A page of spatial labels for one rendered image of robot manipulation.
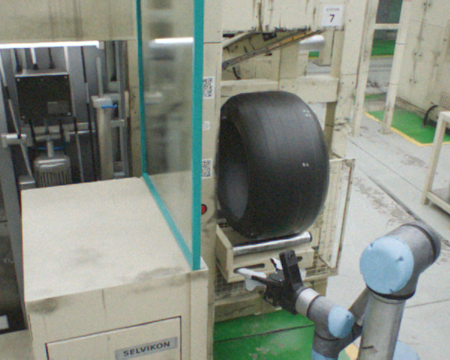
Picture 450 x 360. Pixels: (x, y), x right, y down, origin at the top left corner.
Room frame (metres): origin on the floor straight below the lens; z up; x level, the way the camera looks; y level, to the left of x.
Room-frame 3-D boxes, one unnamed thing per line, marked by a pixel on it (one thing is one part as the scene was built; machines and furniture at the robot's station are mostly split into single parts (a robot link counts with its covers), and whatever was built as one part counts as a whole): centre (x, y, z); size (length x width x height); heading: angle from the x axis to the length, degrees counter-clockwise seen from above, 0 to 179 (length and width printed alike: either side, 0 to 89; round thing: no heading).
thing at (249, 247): (1.71, -0.17, 0.90); 0.35 x 0.05 x 0.05; 111
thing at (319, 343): (1.13, -0.31, 0.94); 0.11 x 0.08 x 0.11; 133
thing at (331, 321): (1.12, -0.29, 1.04); 0.11 x 0.08 x 0.09; 43
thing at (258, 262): (1.71, -0.17, 0.84); 0.36 x 0.09 x 0.06; 111
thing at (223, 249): (1.78, 0.05, 0.90); 0.40 x 0.03 x 0.10; 21
